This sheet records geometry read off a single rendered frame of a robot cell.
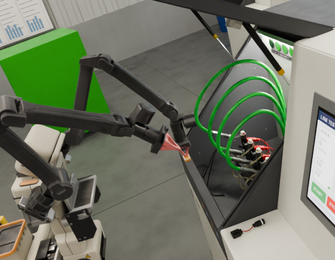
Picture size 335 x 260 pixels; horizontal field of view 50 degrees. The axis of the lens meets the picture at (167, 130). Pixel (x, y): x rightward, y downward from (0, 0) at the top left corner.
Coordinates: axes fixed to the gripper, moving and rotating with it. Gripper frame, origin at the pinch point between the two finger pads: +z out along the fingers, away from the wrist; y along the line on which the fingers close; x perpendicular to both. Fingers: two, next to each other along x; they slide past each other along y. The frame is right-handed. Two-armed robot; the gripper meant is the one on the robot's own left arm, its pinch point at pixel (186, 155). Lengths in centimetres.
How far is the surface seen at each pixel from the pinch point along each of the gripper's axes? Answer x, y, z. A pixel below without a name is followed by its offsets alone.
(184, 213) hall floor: 8, 77, 97
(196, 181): 1.1, -20.8, 2.2
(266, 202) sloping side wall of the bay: -16, -57, -4
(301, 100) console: -30, -65, -43
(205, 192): 0.0, -30.6, 2.2
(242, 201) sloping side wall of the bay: -9, -56, -8
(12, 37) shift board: 190, 592, -24
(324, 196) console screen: -24, -82, -22
